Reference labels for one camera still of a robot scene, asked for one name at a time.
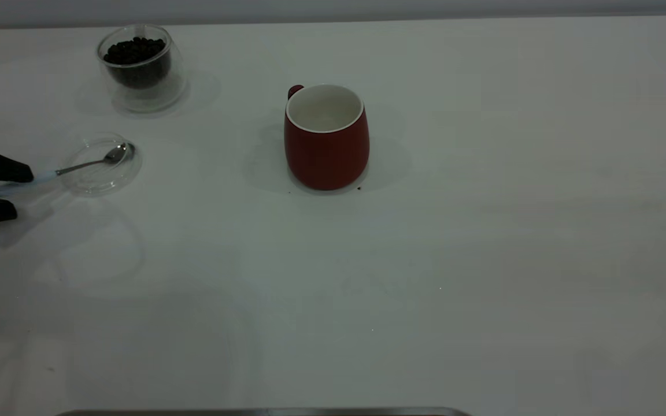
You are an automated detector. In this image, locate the metal spoon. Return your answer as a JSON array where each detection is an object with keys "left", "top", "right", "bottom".
[{"left": 0, "top": 143, "right": 135, "bottom": 197}]

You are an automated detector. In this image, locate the red ceramic cup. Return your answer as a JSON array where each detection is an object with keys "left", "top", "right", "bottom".
[{"left": 284, "top": 84, "right": 370, "bottom": 191}]

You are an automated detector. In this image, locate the heap of coffee beans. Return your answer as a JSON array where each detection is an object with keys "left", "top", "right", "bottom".
[{"left": 103, "top": 37, "right": 172, "bottom": 90}]

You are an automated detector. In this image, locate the clear glass saucer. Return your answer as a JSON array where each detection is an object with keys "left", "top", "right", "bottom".
[{"left": 58, "top": 134, "right": 143, "bottom": 197}]

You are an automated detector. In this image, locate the double-wall glass cup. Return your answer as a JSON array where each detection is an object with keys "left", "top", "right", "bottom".
[{"left": 97, "top": 24, "right": 187, "bottom": 113}]

